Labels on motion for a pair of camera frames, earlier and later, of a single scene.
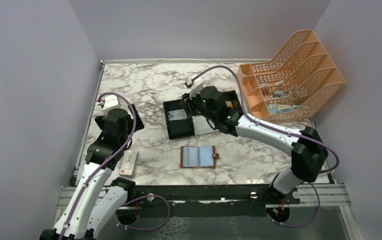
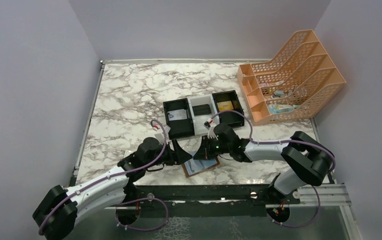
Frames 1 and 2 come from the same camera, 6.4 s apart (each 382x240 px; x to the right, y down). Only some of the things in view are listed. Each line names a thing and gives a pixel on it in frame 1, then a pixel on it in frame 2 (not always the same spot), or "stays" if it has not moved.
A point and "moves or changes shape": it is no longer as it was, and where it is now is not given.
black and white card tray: [181, 123] stays
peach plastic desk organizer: [293, 82] stays
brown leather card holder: [198, 156] moves or changes shape
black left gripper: [100, 120] to [177, 155]
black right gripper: [186, 98] to [204, 152]
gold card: [229, 104] stays
